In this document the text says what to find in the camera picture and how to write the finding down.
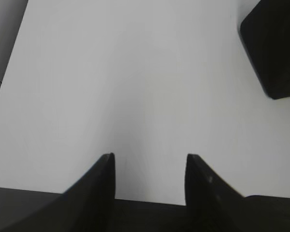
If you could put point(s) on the black tote bag tan handles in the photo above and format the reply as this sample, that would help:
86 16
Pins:
265 33

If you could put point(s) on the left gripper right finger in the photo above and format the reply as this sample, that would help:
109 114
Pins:
214 206

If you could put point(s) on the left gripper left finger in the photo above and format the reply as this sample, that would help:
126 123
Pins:
85 207

